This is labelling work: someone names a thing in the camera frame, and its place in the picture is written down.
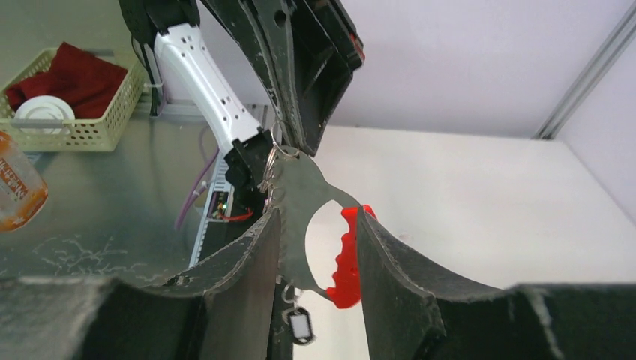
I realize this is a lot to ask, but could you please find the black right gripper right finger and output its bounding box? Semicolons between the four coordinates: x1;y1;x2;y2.
356;213;635;359

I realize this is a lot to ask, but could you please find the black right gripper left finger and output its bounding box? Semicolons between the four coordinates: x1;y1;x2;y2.
1;210;281;359

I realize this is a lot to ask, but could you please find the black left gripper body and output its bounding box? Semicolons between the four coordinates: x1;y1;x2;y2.
298;1;365;70

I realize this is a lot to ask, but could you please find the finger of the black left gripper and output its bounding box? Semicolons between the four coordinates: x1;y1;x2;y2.
288;1;355;155
202;0;306;149

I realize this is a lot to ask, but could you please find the black key tag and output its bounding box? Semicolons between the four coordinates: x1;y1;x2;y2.
281;283;316;346

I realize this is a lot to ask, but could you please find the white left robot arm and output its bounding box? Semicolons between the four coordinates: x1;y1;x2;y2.
119;1;365;201

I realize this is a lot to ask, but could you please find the red cloth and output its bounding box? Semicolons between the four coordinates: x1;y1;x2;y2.
4;42;128;119

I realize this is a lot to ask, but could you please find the beige perforated basket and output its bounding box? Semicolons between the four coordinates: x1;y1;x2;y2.
1;43;146;152

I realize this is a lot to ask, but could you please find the orange labelled bottle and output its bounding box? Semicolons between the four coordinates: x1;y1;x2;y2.
1;132;48;233

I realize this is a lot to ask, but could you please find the white round lid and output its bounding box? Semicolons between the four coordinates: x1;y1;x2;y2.
12;95;75;135

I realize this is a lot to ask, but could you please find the white slotted cable duct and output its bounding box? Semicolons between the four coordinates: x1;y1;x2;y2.
189;156;233;267

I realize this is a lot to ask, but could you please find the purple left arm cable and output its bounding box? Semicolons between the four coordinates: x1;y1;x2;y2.
173;126;221;232

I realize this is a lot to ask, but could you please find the left aluminium frame post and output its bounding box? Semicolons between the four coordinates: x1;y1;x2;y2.
532;1;635;140

